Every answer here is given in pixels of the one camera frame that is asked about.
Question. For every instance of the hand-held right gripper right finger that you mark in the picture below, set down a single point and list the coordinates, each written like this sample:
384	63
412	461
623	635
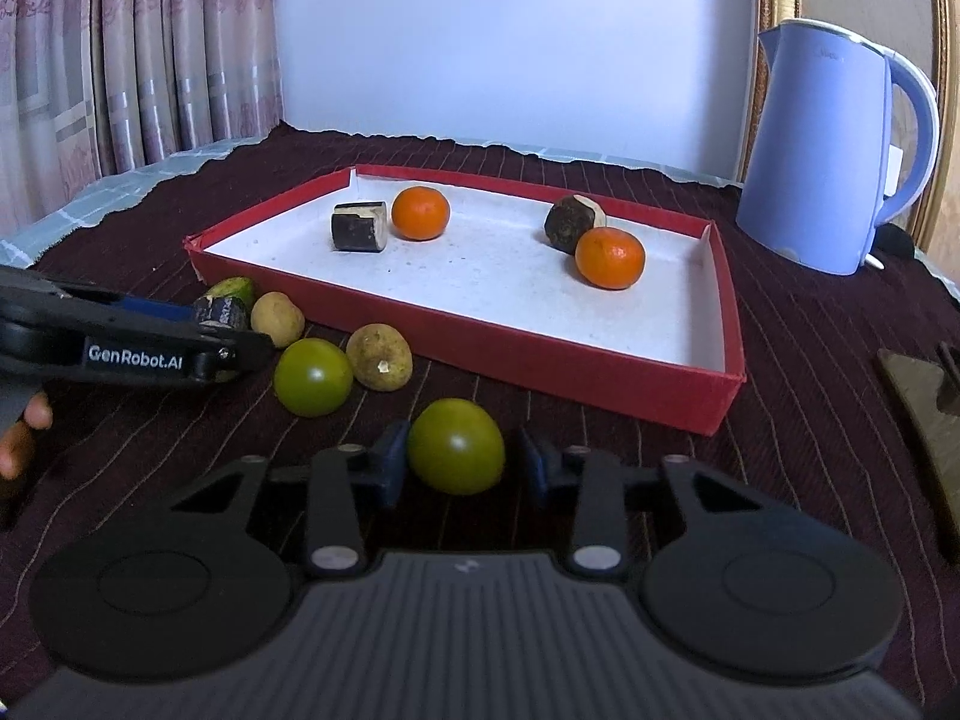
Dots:
536	469

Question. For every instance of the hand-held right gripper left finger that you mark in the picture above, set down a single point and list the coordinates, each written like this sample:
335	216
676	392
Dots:
391	465

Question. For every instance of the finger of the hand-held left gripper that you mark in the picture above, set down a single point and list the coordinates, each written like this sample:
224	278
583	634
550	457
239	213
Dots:
150	309
240	356

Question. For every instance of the dark sugarcane piece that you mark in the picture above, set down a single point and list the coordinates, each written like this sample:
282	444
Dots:
221	313
358	229

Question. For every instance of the yellow-brown round fruit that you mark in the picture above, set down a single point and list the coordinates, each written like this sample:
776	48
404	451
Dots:
379	356
277	319

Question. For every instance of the green round fruit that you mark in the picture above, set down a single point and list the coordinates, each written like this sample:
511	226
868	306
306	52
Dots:
455	446
313	377

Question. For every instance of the mottled green citrus fruit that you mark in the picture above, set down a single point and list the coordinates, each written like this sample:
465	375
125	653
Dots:
232	287

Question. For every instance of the red cardboard box tray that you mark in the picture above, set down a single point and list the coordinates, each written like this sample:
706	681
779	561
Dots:
487	292

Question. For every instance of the orange tangerine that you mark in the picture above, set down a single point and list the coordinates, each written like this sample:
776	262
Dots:
609	257
420	214

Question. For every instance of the dark round chestnut piece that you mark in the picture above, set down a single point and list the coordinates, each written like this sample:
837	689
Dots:
566	225

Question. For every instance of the person's left hand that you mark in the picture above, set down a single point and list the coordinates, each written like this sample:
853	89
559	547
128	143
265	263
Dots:
19	450

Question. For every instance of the pink patterned curtain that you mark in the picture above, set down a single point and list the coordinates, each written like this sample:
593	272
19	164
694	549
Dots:
112	52

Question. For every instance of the dark red striped tablecloth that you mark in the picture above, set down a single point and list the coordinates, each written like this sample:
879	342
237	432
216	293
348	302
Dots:
810	360

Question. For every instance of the dark phone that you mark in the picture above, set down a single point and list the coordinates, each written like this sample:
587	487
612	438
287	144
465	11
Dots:
930	420

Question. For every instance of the white backdrop board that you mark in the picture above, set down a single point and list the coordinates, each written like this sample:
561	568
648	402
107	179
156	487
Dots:
487	37

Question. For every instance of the blue electric kettle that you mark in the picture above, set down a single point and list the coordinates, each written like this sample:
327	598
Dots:
817	150

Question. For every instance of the small black object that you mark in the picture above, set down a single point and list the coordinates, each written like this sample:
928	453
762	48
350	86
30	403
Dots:
896	240

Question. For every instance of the dark reflective flat object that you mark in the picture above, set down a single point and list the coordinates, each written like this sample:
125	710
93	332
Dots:
952	375

